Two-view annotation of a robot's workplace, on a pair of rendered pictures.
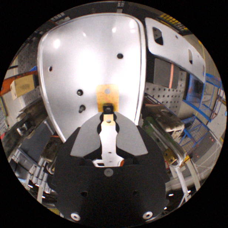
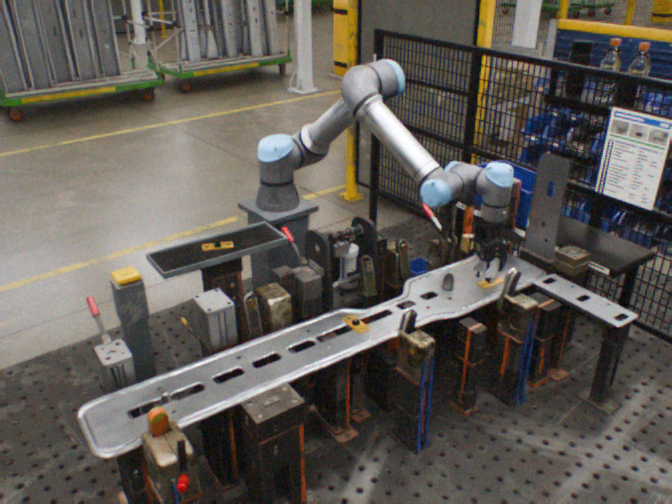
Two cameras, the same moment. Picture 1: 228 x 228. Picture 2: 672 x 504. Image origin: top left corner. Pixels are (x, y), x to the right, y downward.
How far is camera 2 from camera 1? 1.88 m
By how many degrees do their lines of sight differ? 84
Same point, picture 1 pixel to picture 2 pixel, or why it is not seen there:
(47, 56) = not seen: hidden behind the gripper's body
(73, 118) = (465, 274)
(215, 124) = not seen: outside the picture
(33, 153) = (296, 229)
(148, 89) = (539, 409)
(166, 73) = (541, 299)
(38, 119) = (445, 254)
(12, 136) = (449, 227)
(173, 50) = (556, 288)
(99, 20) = (524, 265)
